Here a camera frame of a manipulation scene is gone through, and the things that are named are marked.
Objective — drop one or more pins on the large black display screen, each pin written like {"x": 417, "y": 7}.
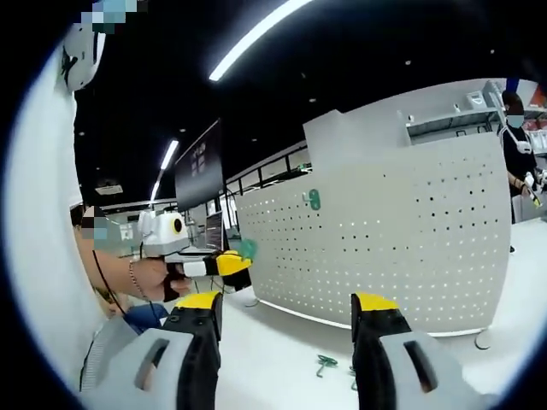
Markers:
{"x": 198, "y": 166}

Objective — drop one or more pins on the white chest-worn device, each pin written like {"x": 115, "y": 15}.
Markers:
{"x": 83, "y": 60}

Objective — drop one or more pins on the white perforated mounting plate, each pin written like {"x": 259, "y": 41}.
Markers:
{"x": 384, "y": 235}

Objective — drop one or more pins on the metal shelving rack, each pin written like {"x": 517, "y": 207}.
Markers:
{"x": 448, "y": 124}

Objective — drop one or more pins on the long ceiling light strip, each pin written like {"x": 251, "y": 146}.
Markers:
{"x": 256, "y": 40}
{"x": 170, "y": 154}

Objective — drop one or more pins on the green hook assembly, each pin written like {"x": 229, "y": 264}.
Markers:
{"x": 327, "y": 362}
{"x": 353, "y": 378}
{"x": 248, "y": 248}
{"x": 314, "y": 200}

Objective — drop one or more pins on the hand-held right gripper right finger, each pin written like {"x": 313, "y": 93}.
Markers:
{"x": 372, "y": 350}

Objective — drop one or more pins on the person's left hand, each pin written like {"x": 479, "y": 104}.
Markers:
{"x": 149, "y": 277}

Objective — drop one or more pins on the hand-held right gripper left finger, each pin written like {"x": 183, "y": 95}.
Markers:
{"x": 196, "y": 350}

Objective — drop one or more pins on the ceiling air conditioner unit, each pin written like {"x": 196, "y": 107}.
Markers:
{"x": 109, "y": 188}

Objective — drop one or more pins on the person's white shirt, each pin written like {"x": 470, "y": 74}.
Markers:
{"x": 42, "y": 192}

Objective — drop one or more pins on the white laptop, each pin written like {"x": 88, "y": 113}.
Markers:
{"x": 213, "y": 230}

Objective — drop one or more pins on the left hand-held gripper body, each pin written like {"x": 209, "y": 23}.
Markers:
{"x": 158, "y": 230}

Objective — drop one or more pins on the row of white storage boxes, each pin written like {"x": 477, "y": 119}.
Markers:
{"x": 476, "y": 99}

